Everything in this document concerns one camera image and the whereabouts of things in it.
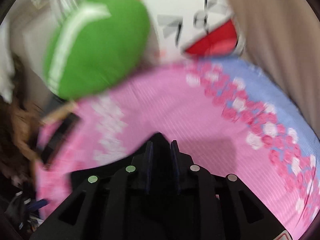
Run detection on black pants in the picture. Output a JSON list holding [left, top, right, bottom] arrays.
[[69, 133, 176, 191]]

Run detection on black smartphone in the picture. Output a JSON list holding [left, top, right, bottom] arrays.
[[40, 113, 80, 169]]

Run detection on gold slim phone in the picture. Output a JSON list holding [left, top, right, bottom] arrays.
[[40, 101, 77, 125]]

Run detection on pink floral bed sheet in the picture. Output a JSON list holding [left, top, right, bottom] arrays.
[[36, 58, 319, 239]]

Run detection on brown clothes pile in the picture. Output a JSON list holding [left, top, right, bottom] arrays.
[[0, 55, 43, 181]]

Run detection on green plush pillow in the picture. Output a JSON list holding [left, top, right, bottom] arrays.
[[43, 0, 150, 100]]

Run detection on white cartoon face pillow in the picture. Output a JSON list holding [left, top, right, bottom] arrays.
[[142, 0, 245, 64]]

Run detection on beige padded headboard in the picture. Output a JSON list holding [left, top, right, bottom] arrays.
[[229, 0, 319, 134]]

